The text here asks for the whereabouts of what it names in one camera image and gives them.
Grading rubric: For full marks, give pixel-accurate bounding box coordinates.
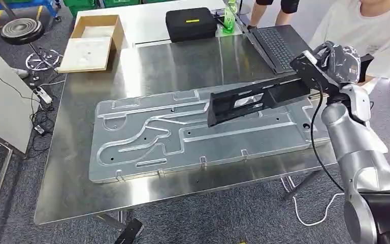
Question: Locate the black floor cable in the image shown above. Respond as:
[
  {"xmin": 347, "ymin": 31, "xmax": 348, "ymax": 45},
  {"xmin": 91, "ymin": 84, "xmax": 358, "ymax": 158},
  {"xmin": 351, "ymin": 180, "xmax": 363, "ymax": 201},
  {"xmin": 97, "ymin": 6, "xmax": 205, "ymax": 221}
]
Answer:
[{"xmin": 0, "ymin": 54, "xmax": 57, "ymax": 160}]

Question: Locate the black camera bracket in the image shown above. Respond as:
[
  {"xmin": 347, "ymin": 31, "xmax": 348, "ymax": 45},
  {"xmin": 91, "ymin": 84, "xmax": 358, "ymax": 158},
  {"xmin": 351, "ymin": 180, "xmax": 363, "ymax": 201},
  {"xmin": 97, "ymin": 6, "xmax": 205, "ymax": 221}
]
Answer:
[{"xmin": 290, "ymin": 53, "xmax": 342, "ymax": 100}]

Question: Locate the stainless steel table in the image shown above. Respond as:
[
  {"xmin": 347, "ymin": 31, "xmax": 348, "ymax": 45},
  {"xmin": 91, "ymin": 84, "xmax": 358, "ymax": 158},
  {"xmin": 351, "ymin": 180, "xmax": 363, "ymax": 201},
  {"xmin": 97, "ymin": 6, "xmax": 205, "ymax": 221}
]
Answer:
[{"xmin": 33, "ymin": 24, "xmax": 342, "ymax": 236}]

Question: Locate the black round stool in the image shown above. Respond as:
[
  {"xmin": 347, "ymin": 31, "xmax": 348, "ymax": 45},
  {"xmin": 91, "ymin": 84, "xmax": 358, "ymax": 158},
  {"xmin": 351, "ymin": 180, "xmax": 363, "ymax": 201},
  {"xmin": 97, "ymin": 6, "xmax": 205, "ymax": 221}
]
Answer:
[{"xmin": 0, "ymin": 17, "xmax": 63, "ymax": 72}]

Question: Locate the brown box with white lid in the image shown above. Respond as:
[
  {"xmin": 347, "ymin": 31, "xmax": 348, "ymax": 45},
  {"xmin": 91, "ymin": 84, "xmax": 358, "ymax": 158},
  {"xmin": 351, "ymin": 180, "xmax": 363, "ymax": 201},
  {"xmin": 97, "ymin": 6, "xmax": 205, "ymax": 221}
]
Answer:
[{"xmin": 56, "ymin": 14, "xmax": 126, "ymax": 74}]

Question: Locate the white floor cable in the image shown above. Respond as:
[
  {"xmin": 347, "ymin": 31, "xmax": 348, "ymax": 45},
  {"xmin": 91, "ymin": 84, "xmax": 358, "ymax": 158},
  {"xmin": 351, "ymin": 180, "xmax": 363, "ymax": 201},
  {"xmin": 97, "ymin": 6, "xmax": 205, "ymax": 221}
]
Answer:
[{"xmin": 292, "ymin": 192, "xmax": 346, "ymax": 227}]

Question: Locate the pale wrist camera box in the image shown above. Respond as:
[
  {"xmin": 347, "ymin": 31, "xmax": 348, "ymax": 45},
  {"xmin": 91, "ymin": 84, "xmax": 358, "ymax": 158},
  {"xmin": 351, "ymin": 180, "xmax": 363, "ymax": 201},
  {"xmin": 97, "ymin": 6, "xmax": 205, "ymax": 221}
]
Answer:
[{"xmin": 302, "ymin": 50, "xmax": 318, "ymax": 65}]

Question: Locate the grooved aluminium plate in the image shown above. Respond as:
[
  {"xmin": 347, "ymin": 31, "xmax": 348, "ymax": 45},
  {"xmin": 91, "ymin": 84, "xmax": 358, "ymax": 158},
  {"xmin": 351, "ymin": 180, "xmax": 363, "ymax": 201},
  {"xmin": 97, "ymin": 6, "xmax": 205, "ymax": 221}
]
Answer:
[{"xmin": 88, "ymin": 80, "xmax": 332, "ymax": 185}]

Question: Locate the black laptop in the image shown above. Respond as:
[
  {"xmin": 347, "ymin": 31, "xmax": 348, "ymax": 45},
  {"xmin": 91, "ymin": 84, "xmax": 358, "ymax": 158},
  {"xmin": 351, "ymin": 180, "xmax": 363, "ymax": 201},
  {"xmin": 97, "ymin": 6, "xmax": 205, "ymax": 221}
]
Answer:
[{"xmin": 230, "ymin": 7, "xmax": 314, "ymax": 75}]

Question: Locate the blue cart frame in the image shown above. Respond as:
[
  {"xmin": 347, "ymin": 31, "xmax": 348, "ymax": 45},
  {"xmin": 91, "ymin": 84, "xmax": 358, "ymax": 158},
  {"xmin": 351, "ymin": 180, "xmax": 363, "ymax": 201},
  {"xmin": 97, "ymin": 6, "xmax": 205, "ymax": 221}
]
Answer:
[{"xmin": 0, "ymin": 0, "xmax": 63, "ymax": 29}]

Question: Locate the white board panel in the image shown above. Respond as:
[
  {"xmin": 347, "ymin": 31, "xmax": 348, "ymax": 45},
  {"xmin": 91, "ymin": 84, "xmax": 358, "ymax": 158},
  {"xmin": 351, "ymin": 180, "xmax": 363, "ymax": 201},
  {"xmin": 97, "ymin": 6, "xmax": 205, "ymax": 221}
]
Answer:
[{"xmin": 0, "ymin": 34, "xmax": 41, "ymax": 155}]

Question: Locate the white power strip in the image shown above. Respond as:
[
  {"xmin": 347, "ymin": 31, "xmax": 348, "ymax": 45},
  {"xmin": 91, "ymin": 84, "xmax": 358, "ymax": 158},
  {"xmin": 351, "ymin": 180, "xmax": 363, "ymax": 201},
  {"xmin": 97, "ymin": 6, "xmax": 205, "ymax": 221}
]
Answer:
[{"xmin": 32, "ymin": 86, "xmax": 54, "ymax": 105}]

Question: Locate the black plastic panel with cutouts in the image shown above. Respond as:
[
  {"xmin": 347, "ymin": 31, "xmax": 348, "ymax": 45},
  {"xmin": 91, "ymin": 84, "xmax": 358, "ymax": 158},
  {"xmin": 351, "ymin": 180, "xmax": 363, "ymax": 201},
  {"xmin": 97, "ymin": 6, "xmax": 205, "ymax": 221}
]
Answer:
[{"xmin": 207, "ymin": 74, "xmax": 312, "ymax": 128}]

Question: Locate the black robot foot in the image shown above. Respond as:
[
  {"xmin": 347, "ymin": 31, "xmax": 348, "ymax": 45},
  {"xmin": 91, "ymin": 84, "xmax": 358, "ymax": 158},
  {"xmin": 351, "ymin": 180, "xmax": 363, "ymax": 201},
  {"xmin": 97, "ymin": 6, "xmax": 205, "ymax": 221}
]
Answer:
[{"xmin": 114, "ymin": 218, "xmax": 145, "ymax": 244}]

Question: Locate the green crate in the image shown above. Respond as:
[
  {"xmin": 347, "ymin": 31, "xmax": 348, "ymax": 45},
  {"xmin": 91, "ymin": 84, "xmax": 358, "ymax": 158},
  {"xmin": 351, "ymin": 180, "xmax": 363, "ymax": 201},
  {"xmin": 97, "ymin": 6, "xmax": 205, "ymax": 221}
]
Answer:
[
  {"xmin": 103, "ymin": 0, "xmax": 142, "ymax": 9},
  {"xmin": 62, "ymin": 0, "xmax": 97, "ymax": 17}
]

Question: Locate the black zip case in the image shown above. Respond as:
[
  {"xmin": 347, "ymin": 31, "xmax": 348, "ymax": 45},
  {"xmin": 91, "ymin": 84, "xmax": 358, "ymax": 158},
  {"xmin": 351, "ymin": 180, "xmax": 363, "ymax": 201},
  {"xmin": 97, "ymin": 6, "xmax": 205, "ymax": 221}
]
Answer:
[{"xmin": 165, "ymin": 7, "xmax": 219, "ymax": 44}]

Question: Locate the white table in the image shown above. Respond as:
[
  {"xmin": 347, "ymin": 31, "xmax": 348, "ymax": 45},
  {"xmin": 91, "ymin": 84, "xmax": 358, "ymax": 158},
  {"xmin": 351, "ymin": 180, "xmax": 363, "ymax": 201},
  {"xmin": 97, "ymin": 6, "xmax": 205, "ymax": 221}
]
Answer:
[{"xmin": 75, "ymin": 0, "xmax": 247, "ymax": 48}]

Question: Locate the person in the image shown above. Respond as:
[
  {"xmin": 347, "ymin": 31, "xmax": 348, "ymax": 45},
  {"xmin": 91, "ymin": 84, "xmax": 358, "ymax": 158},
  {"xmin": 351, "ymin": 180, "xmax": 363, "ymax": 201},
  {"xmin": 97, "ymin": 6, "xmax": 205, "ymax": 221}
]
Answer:
[
  {"xmin": 308, "ymin": 0, "xmax": 390, "ymax": 96},
  {"xmin": 246, "ymin": 0, "xmax": 301, "ymax": 31}
]

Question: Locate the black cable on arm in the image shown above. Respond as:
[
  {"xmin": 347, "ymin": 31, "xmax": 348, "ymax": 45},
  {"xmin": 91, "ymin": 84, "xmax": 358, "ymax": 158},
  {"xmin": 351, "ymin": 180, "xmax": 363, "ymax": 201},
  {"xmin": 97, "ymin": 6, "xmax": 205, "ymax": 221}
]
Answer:
[{"xmin": 310, "ymin": 80, "xmax": 346, "ymax": 193}]

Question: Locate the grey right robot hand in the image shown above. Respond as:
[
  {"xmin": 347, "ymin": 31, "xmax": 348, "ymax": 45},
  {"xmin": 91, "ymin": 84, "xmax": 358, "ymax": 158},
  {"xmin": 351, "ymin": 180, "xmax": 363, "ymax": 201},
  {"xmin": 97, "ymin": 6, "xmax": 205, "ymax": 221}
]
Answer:
[{"xmin": 312, "ymin": 41, "xmax": 363, "ymax": 85}]

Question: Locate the green drink bottle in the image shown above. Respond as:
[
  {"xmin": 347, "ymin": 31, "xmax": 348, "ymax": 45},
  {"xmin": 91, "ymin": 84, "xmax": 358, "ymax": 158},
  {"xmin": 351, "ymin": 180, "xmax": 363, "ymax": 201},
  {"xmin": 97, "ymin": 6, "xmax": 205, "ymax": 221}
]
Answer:
[{"xmin": 222, "ymin": 0, "xmax": 237, "ymax": 35}]

